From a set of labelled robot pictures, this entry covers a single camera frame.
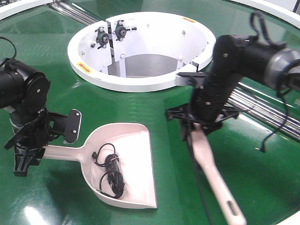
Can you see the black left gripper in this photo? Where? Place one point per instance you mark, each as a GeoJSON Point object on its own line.
{"type": "Point", "coordinates": [33, 135]}

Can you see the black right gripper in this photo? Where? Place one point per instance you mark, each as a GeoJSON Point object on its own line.
{"type": "Point", "coordinates": [187, 121]}

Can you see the beige plastic dustpan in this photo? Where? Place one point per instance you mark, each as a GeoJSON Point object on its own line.
{"type": "Point", "coordinates": [131, 143]}

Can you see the beige hand broom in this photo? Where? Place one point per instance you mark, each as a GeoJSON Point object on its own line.
{"type": "Point", "coordinates": [204, 157]}

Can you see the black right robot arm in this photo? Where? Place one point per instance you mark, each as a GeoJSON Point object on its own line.
{"type": "Point", "coordinates": [269, 63]}

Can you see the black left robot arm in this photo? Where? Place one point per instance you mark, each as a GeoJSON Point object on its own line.
{"type": "Point", "coordinates": [23, 94]}

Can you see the steel rollers right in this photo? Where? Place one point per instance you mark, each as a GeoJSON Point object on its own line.
{"type": "Point", "coordinates": [265, 109]}

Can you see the steel rollers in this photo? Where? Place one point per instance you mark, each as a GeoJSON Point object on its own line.
{"type": "Point", "coordinates": [72, 12]}
{"type": "Point", "coordinates": [265, 109]}

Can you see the orange sticker rear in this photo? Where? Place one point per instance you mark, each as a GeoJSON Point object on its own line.
{"type": "Point", "coordinates": [189, 19]}

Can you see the orange arrow sticker front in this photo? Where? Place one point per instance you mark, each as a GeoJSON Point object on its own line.
{"type": "Point", "coordinates": [84, 67]}

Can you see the white outer rim right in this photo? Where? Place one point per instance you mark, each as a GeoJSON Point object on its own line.
{"type": "Point", "coordinates": [272, 9]}

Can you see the white rim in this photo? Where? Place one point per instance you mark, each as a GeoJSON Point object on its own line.
{"type": "Point", "coordinates": [19, 6]}
{"type": "Point", "coordinates": [272, 9]}

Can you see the white outer rim left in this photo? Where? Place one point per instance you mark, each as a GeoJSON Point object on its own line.
{"type": "Point", "coordinates": [19, 6]}

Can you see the steel rollers top left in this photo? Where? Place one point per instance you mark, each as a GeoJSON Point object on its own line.
{"type": "Point", "coordinates": [72, 12]}

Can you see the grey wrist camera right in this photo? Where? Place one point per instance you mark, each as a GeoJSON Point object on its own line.
{"type": "Point", "coordinates": [185, 79]}

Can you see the white central ring housing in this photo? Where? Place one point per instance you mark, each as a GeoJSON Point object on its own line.
{"type": "Point", "coordinates": [148, 58]}

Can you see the right black bearing mount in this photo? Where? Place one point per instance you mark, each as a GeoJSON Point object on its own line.
{"type": "Point", "coordinates": [121, 31]}

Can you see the black bearing mount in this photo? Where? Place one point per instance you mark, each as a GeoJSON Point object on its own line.
{"type": "Point", "coordinates": [121, 31]}
{"type": "Point", "coordinates": [102, 37]}

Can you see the left black bearing mount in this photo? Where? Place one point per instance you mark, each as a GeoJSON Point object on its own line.
{"type": "Point", "coordinates": [102, 37]}

